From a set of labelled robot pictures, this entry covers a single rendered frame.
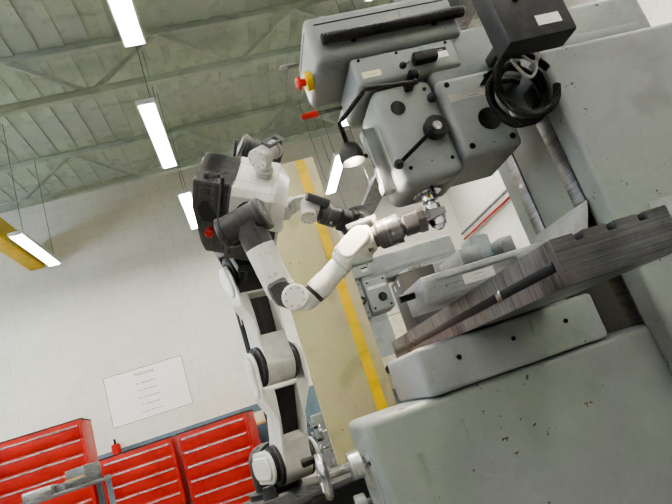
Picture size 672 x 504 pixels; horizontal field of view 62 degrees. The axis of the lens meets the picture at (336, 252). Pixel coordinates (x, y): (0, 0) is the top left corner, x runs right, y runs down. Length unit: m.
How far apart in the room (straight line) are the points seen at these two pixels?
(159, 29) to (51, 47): 1.39
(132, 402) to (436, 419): 9.58
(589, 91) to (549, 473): 1.02
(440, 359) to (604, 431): 0.44
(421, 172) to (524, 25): 0.45
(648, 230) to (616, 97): 0.78
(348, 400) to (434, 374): 1.89
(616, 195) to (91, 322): 10.19
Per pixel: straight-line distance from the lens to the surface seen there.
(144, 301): 10.97
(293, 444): 2.03
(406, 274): 1.86
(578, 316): 1.56
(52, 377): 11.18
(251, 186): 1.80
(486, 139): 1.69
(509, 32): 1.57
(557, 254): 0.97
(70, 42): 8.52
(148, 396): 10.72
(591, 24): 2.09
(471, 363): 1.42
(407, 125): 1.66
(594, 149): 1.68
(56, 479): 6.39
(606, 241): 1.03
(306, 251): 3.37
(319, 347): 3.25
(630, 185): 1.68
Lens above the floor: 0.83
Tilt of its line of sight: 14 degrees up
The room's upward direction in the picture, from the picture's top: 19 degrees counter-clockwise
